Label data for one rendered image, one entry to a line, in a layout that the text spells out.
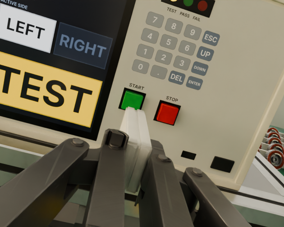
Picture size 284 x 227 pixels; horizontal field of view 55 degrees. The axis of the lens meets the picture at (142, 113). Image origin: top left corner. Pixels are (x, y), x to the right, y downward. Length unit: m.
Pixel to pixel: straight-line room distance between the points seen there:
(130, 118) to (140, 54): 0.10
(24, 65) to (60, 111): 0.06
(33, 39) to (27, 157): 0.11
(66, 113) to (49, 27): 0.08
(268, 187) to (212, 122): 0.14
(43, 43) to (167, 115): 0.14
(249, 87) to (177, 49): 0.08
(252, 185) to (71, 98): 0.24
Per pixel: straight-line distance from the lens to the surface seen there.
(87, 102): 0.28
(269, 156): 1.69
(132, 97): 0.27
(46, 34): 0.28
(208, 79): 0.28
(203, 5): 0.27
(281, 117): 7.95
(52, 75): 0.28
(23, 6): 0.28
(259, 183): 0.39
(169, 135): 0.29
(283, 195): 0.39
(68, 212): 0.50
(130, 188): 0.16
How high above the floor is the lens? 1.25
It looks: 16 degrees down
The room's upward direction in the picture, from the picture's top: 18 degrees clockwise
